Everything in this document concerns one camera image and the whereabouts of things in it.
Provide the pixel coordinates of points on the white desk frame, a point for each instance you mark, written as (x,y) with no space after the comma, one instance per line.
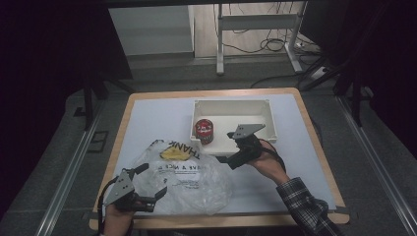
(255,22)

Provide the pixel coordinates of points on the red can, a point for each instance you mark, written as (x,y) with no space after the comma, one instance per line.
(204,131)

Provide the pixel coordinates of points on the white plastic bin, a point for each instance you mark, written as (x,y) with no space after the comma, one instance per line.
(229,109)

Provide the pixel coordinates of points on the black metal stand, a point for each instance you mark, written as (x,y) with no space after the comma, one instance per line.
(356,98)
(88,101)

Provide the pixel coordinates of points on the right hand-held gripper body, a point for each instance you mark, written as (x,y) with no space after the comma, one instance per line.
(247,150)

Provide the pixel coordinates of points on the white power strip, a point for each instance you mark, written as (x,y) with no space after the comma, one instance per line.
(317,73)

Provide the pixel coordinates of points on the black floor socket plate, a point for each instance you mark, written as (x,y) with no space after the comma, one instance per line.
(97,141)

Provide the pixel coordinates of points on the aluminium floor rail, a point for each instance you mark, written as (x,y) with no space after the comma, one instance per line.
(377,164)
(70,173)

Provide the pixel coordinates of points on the wooden table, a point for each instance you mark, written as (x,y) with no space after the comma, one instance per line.
(216,92)

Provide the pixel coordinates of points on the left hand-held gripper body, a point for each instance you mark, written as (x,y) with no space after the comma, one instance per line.
(119,190)

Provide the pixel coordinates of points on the white table mat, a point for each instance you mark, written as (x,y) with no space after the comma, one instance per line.
(160,121)

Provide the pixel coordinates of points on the white panel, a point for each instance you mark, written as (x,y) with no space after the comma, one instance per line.
(150,31)

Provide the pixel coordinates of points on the person's right hand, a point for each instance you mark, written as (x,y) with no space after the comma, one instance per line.
(270,162)

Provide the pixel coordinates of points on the clear plastic bag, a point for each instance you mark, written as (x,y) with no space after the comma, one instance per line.
(203,191)

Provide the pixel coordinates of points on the person's left hand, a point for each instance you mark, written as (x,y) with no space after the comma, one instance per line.
(116,221)

